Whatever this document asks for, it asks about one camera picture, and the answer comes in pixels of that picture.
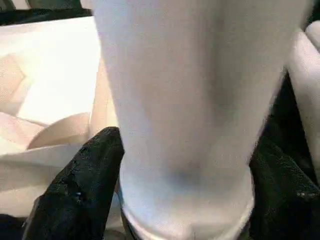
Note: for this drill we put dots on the black mat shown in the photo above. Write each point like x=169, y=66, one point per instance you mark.
x=287, y=117

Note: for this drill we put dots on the white plastic table top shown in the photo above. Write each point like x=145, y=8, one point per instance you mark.
x=50, y=75

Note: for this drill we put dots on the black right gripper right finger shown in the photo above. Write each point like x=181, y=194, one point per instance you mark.
x=282, y=200

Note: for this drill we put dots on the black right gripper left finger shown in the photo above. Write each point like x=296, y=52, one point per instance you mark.
x=82, y=190

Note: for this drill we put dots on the white plastic table leg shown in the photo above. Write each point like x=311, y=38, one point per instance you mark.
x=307, y=87
x=187, y=87

